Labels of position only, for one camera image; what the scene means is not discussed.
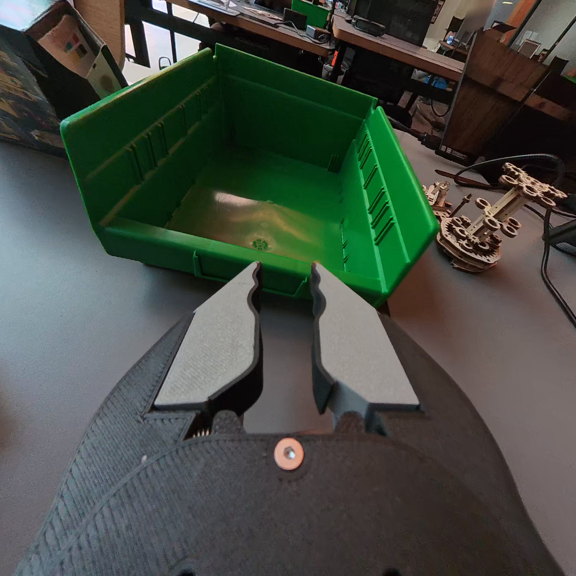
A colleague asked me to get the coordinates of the wooden table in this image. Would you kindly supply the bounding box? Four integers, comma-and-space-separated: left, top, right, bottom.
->
166, 0, 335, 58
332, 13, 466, 83

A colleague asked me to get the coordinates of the black monitor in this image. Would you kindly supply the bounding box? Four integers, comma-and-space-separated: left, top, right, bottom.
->
440, 27, 576, 168

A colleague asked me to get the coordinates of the dark grey handheld device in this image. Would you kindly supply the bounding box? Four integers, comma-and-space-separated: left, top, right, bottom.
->
544, 220, 576, 258

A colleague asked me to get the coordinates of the dark lego box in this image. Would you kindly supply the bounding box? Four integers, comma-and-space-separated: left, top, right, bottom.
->
0, 25, 68, 158

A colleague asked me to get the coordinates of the black case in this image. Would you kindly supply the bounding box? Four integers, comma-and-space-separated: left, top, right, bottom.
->
350, 0, 438, 47

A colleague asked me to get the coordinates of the black cable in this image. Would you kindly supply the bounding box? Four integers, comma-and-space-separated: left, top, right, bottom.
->
454, 154, 576, 328

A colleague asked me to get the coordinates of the small wooden gear model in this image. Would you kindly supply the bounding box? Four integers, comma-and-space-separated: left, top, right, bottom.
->
422, 180, 453, 218

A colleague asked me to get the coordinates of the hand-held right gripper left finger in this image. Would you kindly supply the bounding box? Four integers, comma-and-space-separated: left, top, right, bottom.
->
153, 261, 265, 419

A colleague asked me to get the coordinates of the tan and white carton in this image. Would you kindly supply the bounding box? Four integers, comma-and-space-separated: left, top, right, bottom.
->
22, 0, 129, 106

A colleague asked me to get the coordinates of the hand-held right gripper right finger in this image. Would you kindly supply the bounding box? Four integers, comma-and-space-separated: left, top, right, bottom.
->
310, 262, 423, 435

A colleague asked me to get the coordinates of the large wooden gear model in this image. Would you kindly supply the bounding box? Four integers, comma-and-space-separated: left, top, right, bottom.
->
436, 162, 568, 273

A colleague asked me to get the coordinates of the green plastic bin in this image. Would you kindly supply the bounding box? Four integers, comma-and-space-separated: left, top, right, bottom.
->
60, 43, 440, 309

